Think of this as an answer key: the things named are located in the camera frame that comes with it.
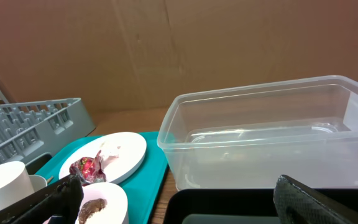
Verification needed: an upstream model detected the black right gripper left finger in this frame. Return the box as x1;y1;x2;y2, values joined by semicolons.
0;175;84;224

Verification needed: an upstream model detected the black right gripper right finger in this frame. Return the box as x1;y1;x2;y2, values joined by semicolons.
273;175;358;224

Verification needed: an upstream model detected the brown food scrap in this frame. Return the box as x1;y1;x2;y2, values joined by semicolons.
78;198;106;224

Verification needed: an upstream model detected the red snack wrapper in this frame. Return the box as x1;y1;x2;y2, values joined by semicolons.
69;150;106;186

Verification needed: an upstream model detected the pink bowl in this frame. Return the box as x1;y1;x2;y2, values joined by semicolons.
80;182;129;224

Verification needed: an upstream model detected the white paper cup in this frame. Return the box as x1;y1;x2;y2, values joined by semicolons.
0;161;35;210

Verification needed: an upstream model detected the white tissue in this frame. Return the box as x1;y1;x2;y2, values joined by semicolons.
99;141;121;166

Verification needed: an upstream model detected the black waste tray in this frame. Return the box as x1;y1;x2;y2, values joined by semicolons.
162;187;358;224

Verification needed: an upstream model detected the grey dishwasher rack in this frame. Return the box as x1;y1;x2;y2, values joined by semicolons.
0;98;95;164

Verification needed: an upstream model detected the grey small bowl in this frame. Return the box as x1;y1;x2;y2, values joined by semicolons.
29;175;48;192

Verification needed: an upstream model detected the clear plastic bin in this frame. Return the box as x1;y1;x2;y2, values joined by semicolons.
157;75;358;190

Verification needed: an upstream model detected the teal serving tray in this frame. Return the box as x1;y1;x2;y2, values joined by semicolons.
36;131;168;224

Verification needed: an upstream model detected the large white plate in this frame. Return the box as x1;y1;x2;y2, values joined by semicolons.
58;132;147;184

